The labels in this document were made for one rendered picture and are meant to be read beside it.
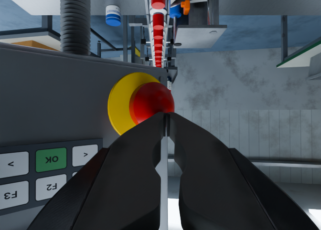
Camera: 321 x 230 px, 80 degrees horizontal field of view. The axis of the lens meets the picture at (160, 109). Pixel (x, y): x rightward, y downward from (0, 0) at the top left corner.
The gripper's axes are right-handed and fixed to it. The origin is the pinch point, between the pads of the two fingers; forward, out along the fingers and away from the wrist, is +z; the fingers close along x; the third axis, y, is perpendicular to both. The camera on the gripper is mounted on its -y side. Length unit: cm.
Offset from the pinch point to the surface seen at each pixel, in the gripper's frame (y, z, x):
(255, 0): -7, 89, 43
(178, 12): -3.7, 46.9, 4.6
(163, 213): 10.4, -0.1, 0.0
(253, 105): 189, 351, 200
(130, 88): -0.3, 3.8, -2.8
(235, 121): 222, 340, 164
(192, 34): 0.4, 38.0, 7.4
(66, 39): -2.7, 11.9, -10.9
